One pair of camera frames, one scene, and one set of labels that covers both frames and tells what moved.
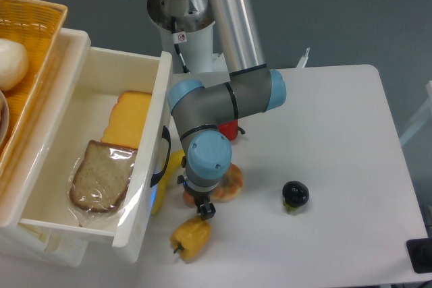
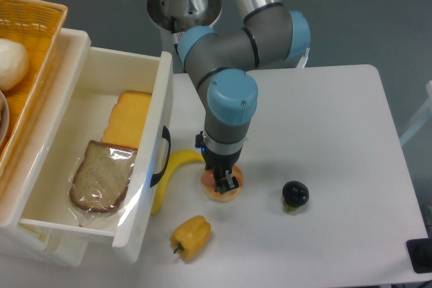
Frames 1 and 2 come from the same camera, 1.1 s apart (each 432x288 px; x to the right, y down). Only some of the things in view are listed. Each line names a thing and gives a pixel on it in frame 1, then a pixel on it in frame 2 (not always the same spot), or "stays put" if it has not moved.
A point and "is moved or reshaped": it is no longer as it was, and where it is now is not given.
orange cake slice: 127,122 stays put
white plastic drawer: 108,141 stays put
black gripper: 205,208 -> 221,166
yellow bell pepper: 192,238 stays put
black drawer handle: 165,135 stays put
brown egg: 188,199 is moved or reshaped
